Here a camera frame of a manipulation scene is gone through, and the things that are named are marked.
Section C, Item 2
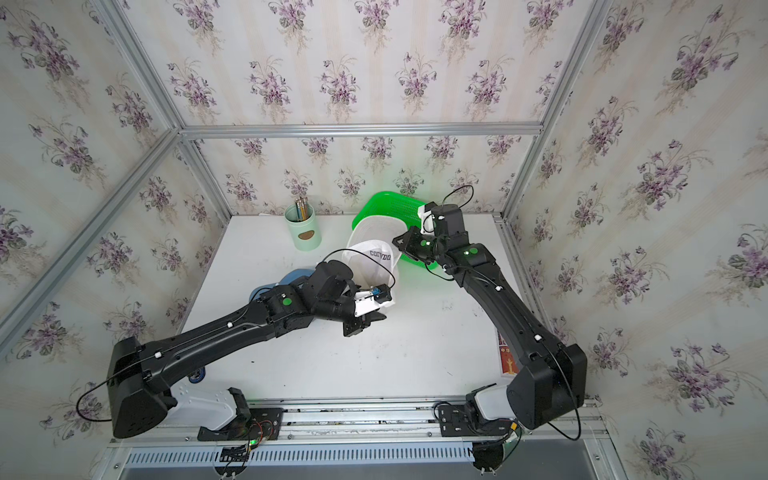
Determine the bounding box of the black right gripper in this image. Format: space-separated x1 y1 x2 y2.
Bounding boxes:
391 224 448 263

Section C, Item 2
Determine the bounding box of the beige baseball cap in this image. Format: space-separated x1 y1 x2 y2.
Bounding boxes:
342 241 399 289

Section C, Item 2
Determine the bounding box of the light blue baseball cap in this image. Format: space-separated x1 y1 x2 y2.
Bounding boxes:
249 268 314 301

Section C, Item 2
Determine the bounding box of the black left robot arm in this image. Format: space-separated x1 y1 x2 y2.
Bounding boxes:
107 260 396 441

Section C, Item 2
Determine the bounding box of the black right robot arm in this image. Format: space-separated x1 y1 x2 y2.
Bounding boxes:
393 202 588 430

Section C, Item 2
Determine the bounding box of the green plastic basket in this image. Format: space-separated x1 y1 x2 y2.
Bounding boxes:
347 191 425 268

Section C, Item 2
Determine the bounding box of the mint green pencil cup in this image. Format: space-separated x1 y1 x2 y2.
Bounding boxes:
284 204 322 252

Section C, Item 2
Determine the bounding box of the bundle of coloured pencils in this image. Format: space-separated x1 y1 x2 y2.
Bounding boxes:
295 197 311 222

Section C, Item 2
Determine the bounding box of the red patterned card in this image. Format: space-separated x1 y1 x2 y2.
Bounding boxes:
497 334 519 376

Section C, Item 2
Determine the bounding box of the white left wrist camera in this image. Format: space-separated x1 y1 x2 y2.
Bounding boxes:
354 284 395 317

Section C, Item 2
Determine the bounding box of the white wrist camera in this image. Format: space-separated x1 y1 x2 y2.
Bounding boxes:
417 202 437 235
354 284 395 317

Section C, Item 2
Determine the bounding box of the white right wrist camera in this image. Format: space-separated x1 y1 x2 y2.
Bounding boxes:
417 202 437 235

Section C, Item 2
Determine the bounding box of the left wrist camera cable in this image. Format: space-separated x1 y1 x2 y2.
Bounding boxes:
320 247 398 289

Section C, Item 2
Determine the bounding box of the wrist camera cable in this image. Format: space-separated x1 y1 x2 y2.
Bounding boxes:
320 247 398 289
440 184 476 208

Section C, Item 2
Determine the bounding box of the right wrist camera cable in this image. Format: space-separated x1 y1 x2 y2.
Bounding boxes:
440 184 476 208

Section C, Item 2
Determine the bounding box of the aluminium mounting rail frame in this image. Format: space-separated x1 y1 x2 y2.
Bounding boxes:
89 398 629 479

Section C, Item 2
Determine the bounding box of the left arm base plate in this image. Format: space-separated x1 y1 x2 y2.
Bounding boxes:
196 408 285 442

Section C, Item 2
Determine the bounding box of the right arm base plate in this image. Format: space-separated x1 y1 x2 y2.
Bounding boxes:
432 401 513 437

